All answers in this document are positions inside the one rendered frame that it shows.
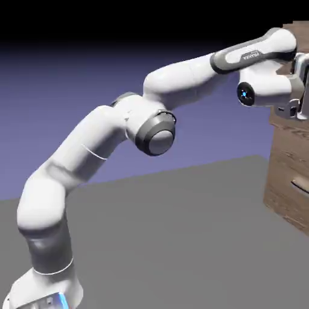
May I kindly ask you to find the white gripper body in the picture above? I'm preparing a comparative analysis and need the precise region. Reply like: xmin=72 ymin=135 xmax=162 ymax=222
xmin=293 ymin=52 xmax=309 ymax=121

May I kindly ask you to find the brown wooden cabinet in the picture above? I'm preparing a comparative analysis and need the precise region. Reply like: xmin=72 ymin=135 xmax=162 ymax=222
xmin=263 ymin=20 xmax=309 ymax=237

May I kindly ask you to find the curved metal drawer handle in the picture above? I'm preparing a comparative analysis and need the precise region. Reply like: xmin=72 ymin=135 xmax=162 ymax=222
xmin=290 ymin=176 xmax=309 ymax=196

